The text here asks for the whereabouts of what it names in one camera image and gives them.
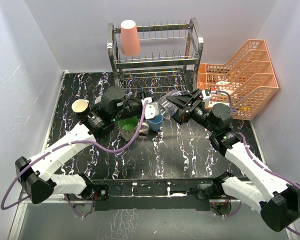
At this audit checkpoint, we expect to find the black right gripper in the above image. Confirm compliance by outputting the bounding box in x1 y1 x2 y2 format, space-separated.
164 89 218 134

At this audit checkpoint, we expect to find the clear glass cup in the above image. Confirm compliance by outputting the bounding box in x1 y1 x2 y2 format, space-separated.
156 89 182 120

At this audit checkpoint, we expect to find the white cat-pattern mug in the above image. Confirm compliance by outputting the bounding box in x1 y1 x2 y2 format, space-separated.
118 116 150 141

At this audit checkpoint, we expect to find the blue plastic cup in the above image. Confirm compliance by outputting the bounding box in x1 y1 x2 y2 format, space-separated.
147 114 163 132

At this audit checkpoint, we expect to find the black mug cream inside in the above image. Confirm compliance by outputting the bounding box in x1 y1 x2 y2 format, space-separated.
71 99 91 119

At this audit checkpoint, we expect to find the pink plastic cup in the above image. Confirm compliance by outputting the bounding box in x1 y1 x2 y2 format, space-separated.
120 19 141 57

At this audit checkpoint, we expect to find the grey patterned small cup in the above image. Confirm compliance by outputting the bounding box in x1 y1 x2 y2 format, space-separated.
94 96 102 105

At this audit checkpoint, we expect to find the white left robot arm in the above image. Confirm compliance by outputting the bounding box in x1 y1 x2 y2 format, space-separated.
15 86 152 204

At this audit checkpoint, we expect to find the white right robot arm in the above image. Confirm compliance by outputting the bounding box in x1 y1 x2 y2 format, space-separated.
166 89 300 232

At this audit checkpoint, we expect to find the steel two-tier dish rack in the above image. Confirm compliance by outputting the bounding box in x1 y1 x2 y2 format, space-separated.
106 18 204 96

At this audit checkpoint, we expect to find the white box in organizer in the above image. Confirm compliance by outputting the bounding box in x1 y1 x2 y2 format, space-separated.
216 81 234 94

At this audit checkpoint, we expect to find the orange plastic file organizer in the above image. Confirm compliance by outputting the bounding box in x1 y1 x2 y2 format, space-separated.
196 39 279 120

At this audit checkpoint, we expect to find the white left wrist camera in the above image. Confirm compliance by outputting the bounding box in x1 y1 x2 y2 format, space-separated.
141 97 160 120

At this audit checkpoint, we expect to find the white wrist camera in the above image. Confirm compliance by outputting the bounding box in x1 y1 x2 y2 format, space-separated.
141 97 160 120
201 89 212 106

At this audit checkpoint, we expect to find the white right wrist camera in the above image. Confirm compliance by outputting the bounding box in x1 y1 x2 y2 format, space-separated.
201 89 212 106

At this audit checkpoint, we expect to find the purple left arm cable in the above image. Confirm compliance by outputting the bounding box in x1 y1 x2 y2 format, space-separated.
0 99 149 221

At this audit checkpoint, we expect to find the aluminium front rail frame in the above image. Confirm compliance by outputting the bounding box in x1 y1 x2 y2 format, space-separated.
7 180 299 240

